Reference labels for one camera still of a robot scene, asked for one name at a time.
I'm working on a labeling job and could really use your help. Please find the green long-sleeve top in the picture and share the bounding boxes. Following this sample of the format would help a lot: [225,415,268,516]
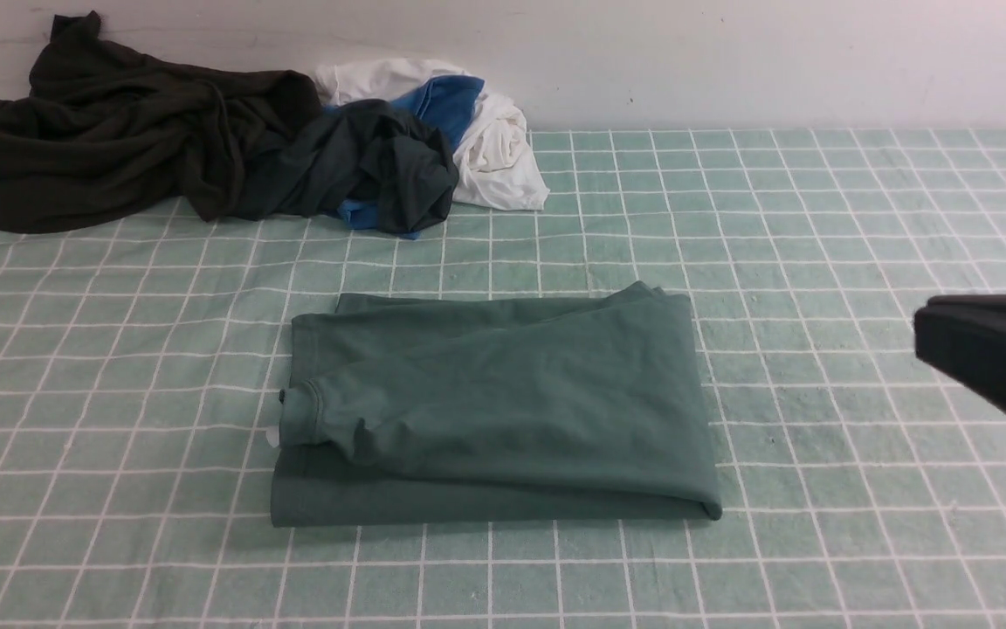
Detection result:
[269,282,723,527]

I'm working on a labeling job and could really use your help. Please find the white crumpled garment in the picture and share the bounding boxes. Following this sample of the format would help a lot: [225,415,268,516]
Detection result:
[313,59,548,211]

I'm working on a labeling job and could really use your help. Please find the blue crumpled garment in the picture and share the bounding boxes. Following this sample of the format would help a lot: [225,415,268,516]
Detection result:
[323,75,484,239]

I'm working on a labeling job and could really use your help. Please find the dark green crumpled garment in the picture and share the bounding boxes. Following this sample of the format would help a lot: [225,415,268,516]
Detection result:
[228,100,459,235]

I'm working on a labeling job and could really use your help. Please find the green checked tablecloth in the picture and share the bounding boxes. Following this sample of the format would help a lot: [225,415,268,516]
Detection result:
[0,130,1006,628]

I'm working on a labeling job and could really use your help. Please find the black crumpled garment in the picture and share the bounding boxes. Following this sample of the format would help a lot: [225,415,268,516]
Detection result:
[0,12,322,234]

